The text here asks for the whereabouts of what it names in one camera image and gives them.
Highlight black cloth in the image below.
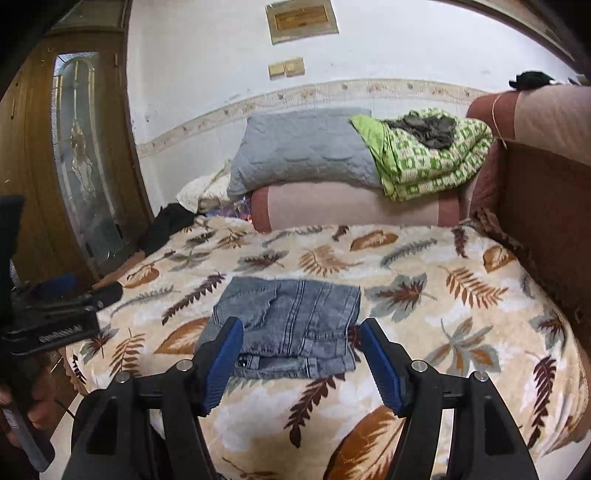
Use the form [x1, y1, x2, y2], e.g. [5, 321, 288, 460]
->
[139, 203, 208, 257]

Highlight wooden door with glass panel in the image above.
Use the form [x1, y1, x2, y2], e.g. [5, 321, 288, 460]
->
[0, 25, 155, 296]

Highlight pink and brown bolster cushion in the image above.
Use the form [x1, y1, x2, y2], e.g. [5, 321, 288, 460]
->
[250, 182, 467, 233]

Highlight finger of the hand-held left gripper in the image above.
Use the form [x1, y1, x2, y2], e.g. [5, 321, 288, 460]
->
[69, 281, 124, 309]
[18, 272, 78, 301]

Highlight dark grey cloth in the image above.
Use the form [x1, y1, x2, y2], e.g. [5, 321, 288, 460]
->
[387, 112, 459, 149]

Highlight cream cloth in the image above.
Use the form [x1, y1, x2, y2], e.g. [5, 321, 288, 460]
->
[177, 159, 234, 214]

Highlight beige wall panel box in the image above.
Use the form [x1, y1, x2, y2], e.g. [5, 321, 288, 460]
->
[265, 0, 339, 45]

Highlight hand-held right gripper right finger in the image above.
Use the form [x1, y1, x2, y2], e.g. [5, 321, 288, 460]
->
[360, 318, 539, 480]

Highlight leaf print beige blanket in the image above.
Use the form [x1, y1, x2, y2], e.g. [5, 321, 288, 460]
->
[65, 217, 587, 480]

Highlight small black item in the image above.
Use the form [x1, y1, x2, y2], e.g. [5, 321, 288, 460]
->
[509, 71, 555, 90]

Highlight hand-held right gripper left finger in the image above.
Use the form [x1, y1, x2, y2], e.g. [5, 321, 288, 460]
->
[62, 316, 245, 480]

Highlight person's left hand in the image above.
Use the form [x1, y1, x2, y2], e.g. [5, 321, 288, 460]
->
[0, 357, 63, 430]

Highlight grey quilted pillow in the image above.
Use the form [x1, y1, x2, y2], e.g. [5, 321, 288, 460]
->
[226, 108, 384, 197]

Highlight dark wooden frame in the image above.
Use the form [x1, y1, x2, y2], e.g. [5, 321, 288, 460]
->
[462, 0, 591, 75]

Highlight colourful printed item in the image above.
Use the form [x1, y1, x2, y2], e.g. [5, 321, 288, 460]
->
[205, 196, 252, 221]

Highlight green patterned quilt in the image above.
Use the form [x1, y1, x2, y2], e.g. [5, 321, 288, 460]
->
[349, 107, 495, 202]

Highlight brown wooden headboard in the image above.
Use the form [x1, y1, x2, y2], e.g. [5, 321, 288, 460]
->
[466, 85, 591, 333]

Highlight blue-grey denim pants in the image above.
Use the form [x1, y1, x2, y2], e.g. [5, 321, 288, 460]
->
[196, 276, 362, 380]

